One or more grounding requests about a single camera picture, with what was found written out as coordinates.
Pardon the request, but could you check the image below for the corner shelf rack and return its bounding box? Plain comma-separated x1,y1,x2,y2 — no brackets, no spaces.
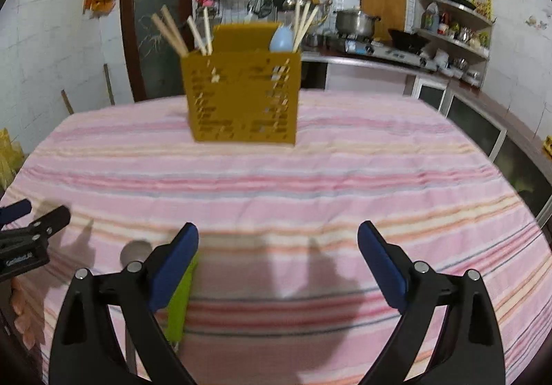
413,0,495,88

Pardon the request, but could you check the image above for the wooden stick leaning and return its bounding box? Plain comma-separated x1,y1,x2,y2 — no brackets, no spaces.
60,89,74,115
103,63,115,105

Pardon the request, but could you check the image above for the green frog handle spoon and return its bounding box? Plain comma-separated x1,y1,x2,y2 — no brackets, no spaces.
165,254,198,350

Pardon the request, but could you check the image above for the black wok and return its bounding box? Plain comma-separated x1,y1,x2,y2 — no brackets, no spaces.
387,29,430,55

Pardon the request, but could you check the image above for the rectangular wooden cutting board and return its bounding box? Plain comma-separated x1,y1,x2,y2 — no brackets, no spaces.
360,0,407,42

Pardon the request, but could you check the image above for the yellow plastic bag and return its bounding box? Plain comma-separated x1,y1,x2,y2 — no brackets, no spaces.
0,128,25,192

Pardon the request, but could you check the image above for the stainless steel cooking pot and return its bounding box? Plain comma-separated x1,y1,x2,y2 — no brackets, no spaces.
335,8,381,39

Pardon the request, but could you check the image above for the yellow perforated utensil holder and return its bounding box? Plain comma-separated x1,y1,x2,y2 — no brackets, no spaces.
180,22,301,145

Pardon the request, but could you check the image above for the left hand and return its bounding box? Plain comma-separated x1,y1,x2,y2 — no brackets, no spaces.
9,278,44,351

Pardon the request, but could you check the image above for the wooden stick leaning left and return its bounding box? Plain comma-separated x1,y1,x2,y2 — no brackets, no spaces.
60,89,74,115

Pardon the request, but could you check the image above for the pink striped table cloth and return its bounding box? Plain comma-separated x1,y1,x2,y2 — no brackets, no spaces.
3,90,551,384

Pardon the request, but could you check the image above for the gas stove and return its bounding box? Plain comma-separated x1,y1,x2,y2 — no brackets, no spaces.
326,35,438,72

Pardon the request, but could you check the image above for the wooden chopstick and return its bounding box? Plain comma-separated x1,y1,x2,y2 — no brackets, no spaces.
203,7,213,56
295,5,319,51

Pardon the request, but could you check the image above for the light blue spoon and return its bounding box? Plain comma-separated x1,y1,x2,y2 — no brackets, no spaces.
268,25,295,53

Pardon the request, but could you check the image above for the wooden stick leaning right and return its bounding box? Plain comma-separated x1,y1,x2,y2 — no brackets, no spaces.
103,63,115,105

